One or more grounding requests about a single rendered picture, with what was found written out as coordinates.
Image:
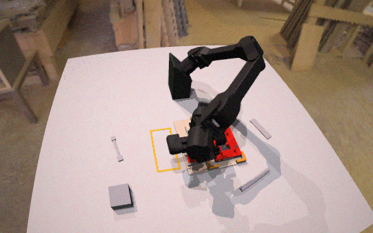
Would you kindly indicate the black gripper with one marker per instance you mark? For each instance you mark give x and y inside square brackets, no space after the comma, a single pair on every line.
[177,144]

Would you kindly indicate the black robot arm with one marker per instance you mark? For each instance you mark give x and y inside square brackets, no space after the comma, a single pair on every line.
[225,107]

